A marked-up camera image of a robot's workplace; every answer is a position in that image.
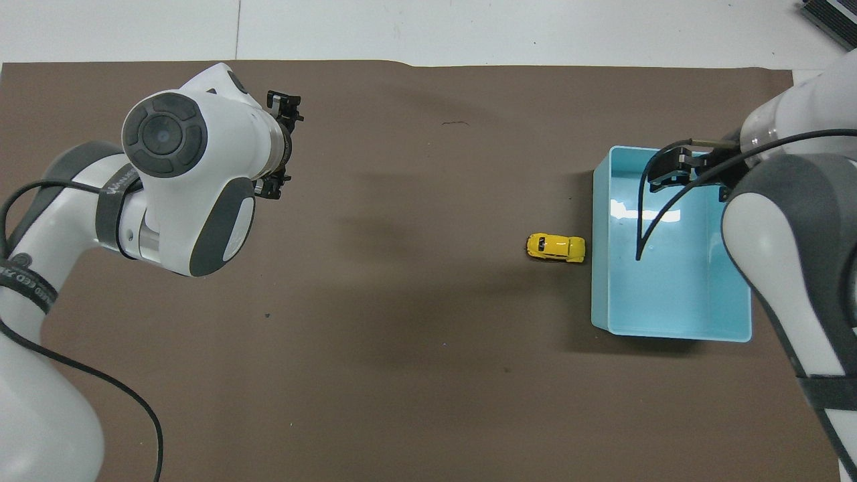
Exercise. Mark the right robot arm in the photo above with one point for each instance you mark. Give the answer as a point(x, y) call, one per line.
point(797, 221)

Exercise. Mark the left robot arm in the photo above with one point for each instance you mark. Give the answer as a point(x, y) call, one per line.
point(167, 201)

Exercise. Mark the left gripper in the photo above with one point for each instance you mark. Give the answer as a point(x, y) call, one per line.
point(288, 148)

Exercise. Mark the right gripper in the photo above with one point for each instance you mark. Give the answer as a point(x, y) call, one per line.
point(726, 171)

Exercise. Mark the dark grey ribbed device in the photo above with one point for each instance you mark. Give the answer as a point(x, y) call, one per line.
point(830, 20)

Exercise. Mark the yellow beetle toy car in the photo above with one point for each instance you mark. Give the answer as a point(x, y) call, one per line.
point(554, 247)

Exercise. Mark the light blue plastic bin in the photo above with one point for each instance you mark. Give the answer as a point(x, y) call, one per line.
point(676, 288)

